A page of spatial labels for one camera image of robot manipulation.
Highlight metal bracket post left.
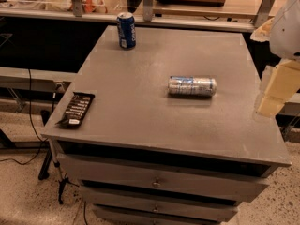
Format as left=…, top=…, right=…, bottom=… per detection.
left=71, top=0, right=83, bottom=17

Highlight metal bracket post right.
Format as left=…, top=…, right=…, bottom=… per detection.
left=253, top=0, right=275, bottom=28

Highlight orange white bag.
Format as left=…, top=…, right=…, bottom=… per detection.
left=82, top=0, right=109, bottom=14

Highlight dark chocolate bar wrapper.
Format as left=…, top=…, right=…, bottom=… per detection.
left=56, top=92, right=95, bottom=128

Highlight grey drawer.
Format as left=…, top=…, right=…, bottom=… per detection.
left=92, top=205, right=219, bottom=225
left=80, top=186, right=238, bottom=222
left=57, top=153, right=268, bottom=202

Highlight bottom grey drawer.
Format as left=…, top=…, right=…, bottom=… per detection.
left=92, top=205, right=219, bottom=225

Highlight middle grey drawer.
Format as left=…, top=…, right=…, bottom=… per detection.
left=80, top=186, right=238, bottom=222

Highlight blue pepsi can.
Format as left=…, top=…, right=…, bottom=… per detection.
left=116, top=12, right=136, bottom=49

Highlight metal bracket post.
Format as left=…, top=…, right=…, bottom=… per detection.
left=143, top=0, right=153, bottom=22
left=253, top=0, right=275, bottom=28
left=71, top=0, right=83, bottom=17

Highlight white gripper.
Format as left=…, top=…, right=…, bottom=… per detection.
left=254, top=0, right=300, bottom=117

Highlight top grey drawer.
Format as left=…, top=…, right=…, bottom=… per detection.
left=57, top=153, right=268, bottom=202

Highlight black tripod stand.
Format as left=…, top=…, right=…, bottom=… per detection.
left=37, top=110, right=70, bottom=205

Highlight black floor cable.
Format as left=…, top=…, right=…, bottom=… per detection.
left=0, top=68, right=48, bottom=166

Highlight metal bracket post middle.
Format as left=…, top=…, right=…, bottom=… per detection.
left=143, top=0, right=153, bottom=22

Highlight silver redbull can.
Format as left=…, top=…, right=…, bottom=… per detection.
left=168, top=76, right=217, bottom=97

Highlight grey drawer cabinet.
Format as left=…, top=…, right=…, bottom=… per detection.
left=40, top=25, right=293, bottom=225

